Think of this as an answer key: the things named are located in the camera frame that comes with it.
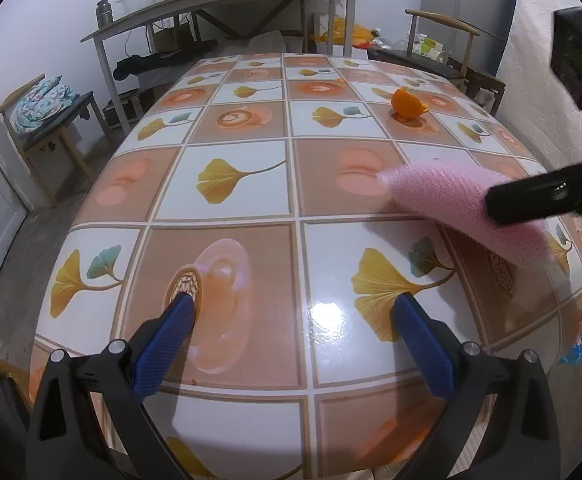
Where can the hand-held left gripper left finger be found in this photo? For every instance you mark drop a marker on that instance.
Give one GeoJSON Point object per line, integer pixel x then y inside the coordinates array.
{"type": "Point", "coordinates": [166, 345]}

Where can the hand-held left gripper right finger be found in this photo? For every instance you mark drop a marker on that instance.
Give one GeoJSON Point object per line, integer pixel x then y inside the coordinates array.
{"type": "Point", "coordinates": [426, 345]}

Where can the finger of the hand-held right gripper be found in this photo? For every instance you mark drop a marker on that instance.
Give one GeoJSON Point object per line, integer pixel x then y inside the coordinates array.
{"type": "Point", "coordinates": [546, 192]}

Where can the pink foam sheet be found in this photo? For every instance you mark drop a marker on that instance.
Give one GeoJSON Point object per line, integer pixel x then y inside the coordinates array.
{"type": "Point", "coordinates": [436, 195]}

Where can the white leaning mattress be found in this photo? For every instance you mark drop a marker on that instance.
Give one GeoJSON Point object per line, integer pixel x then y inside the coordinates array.
{"type": "Point", "coordinates": [536, 110]}

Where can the dark wooden stool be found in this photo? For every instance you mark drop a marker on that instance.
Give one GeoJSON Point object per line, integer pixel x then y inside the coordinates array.
{"type": "Point", "coordinates": [486, 85]}

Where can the grey refrigerator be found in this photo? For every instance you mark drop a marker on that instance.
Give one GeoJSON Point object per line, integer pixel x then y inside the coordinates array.
{"type": "Point", "coordinates": [466, 5]}

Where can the wooden chair with black seat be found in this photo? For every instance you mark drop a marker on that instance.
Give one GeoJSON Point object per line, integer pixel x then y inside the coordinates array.
{"type": "Point", "coordinates": [441, 17]}
{"type": "Point", "coordinates": [56, 130]}

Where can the orange peel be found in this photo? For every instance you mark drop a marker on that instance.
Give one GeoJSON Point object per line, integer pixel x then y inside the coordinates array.
{"type": "Point", "coordinates": [406, 102]}

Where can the yellow plastic bag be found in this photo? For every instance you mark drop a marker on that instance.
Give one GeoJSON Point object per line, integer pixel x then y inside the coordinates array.
{"type": "Point", "coordinates": [343, 30]}

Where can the folded patterned blanket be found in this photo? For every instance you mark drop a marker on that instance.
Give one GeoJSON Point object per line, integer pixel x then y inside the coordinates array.
{"type": "Point", "coordinates": [41, 102]}

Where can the black clothing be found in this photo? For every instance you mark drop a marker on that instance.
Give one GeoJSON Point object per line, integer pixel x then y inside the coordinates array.
{"type": "Point", "coordinates": [161, 60]}

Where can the cardboard box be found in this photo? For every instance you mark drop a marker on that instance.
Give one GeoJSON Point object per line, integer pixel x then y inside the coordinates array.
{"type": "Point", "coordinates": [171, 39]}

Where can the grey cushion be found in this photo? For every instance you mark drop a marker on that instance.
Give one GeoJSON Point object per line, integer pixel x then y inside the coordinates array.
{"type": "Point", "coordinates": [271, 40]}

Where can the metal water bottle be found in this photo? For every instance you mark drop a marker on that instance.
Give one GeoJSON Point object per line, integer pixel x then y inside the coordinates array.
{"type": "Point", "coordinates": [104, 12]}

